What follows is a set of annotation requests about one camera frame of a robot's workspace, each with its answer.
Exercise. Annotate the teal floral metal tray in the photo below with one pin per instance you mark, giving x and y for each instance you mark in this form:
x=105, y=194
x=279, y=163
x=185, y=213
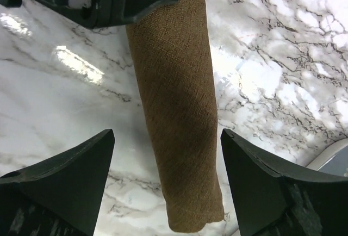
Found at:
x=333, y=160

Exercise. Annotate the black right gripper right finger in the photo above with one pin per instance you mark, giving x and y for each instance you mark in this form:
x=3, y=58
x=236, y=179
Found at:
x=273, y=196

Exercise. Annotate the brown cloth napkin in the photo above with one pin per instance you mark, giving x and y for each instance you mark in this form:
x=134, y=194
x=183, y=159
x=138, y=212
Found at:
x=173, y=66

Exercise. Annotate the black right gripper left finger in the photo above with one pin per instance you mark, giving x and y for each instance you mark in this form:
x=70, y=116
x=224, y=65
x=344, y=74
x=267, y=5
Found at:
x=61, y=195

